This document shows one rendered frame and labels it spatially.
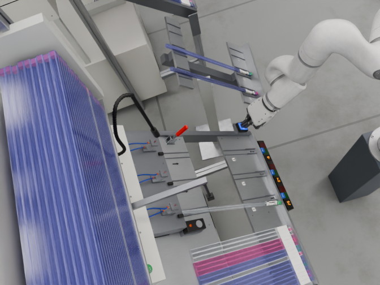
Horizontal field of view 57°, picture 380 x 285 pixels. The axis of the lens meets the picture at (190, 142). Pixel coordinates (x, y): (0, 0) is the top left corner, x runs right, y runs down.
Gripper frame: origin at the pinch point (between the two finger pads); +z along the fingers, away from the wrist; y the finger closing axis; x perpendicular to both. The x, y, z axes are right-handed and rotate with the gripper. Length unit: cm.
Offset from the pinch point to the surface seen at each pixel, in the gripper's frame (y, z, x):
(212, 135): -2.5, 5.8, 15.7
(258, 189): -28.1, 6.1, 2.2
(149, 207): -30, 0, 58
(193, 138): -2.5, 8.0, 24.4
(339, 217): -45, 32, -85
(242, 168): -18.2, 6.1, 6.3
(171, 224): -37, 0, 52
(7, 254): -40, -17, 100
